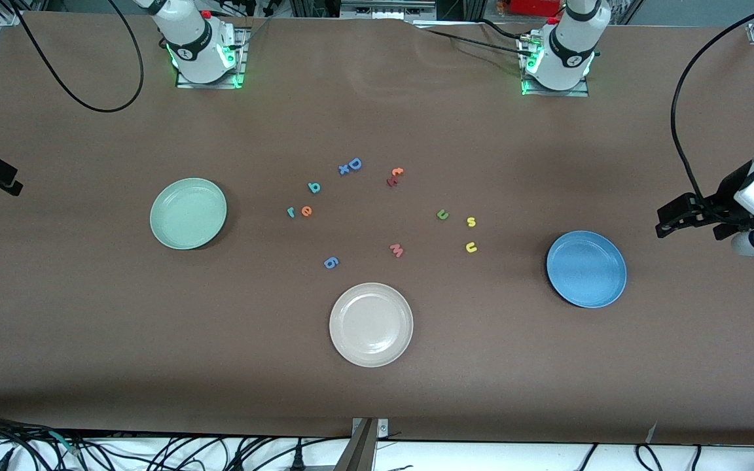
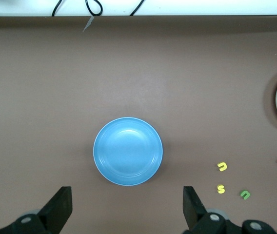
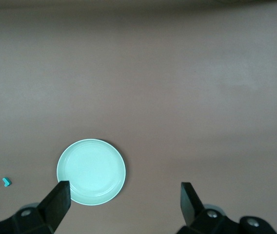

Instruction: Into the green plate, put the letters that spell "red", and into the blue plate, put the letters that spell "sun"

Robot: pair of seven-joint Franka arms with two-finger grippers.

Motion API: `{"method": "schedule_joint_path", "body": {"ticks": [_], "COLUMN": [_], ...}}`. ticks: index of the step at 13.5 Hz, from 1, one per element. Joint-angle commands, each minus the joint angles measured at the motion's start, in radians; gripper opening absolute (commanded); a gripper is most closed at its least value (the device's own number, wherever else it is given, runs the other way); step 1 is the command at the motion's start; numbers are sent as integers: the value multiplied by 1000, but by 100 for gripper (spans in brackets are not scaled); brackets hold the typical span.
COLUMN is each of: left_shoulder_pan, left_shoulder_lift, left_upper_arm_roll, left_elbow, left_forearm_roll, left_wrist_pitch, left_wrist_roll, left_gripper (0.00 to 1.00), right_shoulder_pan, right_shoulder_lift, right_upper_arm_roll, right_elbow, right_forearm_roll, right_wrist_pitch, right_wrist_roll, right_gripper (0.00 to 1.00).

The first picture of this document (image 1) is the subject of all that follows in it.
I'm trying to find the beige plate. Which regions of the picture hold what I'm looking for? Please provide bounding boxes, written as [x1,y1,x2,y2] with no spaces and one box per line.
[329,283,414,368]

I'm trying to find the red box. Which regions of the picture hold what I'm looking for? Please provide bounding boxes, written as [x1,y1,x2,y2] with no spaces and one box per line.
[508,0,562,17]

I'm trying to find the black base cable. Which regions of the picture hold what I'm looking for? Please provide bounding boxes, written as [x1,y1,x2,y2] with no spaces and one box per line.
[410,18,538,61]

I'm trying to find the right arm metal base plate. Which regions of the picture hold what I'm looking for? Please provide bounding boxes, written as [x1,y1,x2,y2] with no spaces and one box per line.
[176,27,248,90]

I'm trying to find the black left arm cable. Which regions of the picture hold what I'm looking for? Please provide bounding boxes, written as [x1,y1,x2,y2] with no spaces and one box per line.
[672,0,754,200]

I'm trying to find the brown paper table cover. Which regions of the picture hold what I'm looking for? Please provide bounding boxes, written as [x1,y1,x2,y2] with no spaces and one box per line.
[0,10,754,447]

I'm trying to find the light green plate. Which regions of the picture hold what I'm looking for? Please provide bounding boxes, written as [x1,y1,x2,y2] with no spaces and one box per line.
[150,178,228,251]

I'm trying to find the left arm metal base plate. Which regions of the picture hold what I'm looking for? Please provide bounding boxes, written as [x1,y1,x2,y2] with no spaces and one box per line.
[521,36,590,97]

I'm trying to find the aluminium profile bar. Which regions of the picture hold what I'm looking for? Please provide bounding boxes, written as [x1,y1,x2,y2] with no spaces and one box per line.
[334,419,389,471]

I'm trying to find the blue plate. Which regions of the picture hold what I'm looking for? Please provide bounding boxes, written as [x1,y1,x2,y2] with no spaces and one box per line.
[547,230,627,309]

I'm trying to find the grey metal enclosure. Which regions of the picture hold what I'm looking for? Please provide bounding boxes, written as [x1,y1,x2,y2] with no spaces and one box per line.
[341,0,437,22]

